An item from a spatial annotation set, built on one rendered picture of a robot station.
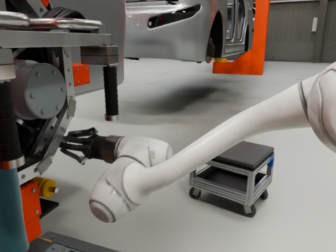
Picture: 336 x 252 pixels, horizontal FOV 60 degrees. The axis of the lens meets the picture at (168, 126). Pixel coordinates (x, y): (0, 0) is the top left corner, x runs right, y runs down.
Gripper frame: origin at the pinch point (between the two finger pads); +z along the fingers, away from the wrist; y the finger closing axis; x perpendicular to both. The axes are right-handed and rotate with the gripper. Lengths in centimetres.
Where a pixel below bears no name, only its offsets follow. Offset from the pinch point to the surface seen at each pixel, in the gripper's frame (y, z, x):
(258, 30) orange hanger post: 273, -34, -208
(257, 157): 39, -61, -81
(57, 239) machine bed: -29, 20, -50
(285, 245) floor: -3, -79, -87
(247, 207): 14, -58, -95
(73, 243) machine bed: -28, 12, -50
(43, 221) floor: -22, 46, -68
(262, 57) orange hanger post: 249, -42, -232
